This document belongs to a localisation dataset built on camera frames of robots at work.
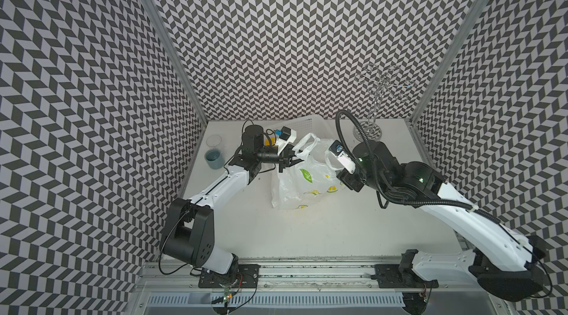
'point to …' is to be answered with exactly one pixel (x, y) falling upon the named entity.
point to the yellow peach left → (267, 142)
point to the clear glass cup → (213, 141)
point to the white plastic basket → (304, 126)
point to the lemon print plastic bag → (298, 184)
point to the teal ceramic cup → (214, 157)
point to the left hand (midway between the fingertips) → (307, 157)
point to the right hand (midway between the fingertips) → (348, 166)
